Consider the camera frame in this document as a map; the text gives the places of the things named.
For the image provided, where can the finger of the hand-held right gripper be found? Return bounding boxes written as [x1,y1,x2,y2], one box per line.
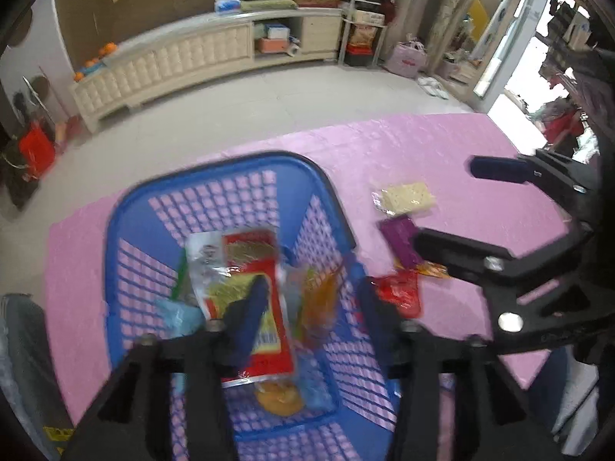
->
[412,223,599,353]
[469,149,602,227]

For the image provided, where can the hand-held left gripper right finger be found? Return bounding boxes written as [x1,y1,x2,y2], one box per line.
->
[358,276,563,461]

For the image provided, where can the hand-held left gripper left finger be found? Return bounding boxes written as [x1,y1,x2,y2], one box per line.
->
[60,279,272,461]

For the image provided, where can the colourful orange snack packet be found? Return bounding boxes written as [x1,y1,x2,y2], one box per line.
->
[394,259,452,280]

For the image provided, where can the red orange snack packet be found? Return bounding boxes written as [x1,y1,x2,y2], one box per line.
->
[370,269,424,318]

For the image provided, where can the purple snack packet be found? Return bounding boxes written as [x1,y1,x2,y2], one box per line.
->
[377,215,424,270]

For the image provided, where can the red yellow snack bag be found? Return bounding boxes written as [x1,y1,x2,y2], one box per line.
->
[185,228,296,390]

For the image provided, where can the orange bread packet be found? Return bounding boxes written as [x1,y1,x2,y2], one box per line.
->
[283,262,347,347]

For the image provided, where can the clear cracker packet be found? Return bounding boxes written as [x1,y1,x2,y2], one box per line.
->
[371,181,438,216]

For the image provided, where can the green snack packet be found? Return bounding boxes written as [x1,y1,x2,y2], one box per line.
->
[173,254,189,301]

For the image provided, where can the blue plastic basket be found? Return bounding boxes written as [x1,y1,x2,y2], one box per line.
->
[106,151,404,461]

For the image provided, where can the wooden drying rack with clothes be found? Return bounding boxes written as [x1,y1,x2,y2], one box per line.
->
[529,81,601,154]

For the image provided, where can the pink quilted tablecloth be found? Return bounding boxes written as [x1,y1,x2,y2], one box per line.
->
[45,113,584,423]

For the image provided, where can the arched standing mirror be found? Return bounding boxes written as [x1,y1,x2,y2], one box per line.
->
[473,0,546,111]

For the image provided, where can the pink tote bag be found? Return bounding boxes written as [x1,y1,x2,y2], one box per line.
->
[382,33,428,80]

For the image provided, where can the patterned beige curtain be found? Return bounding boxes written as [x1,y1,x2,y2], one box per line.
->
[404,0,495,63]

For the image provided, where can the black bin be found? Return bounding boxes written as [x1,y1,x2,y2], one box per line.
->
[343,43,378,68]

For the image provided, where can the white metal rack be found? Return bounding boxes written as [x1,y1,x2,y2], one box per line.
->
[336,0,402,68]

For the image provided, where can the grey chair cover crown print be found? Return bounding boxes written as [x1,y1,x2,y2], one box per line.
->
[0,293,78,461]

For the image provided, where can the small orange box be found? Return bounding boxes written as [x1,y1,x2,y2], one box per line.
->
[254,37,291,55]

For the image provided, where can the pink broom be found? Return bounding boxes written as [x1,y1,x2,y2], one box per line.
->
[24,70,82,149]

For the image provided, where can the white television cabinet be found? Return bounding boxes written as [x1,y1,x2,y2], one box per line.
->
[67,5,344,133]

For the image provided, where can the black bag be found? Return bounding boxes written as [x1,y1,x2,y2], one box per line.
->
[0,139,42,209]

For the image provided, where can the green folded mat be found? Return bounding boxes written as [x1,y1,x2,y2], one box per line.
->
[238,0,299,13]

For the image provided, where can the bunch of oranges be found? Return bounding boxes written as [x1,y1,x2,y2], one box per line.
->
[72,43,121,82]

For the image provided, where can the brown round wall disc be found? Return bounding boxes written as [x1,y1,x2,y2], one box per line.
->
[0,10,34,46]

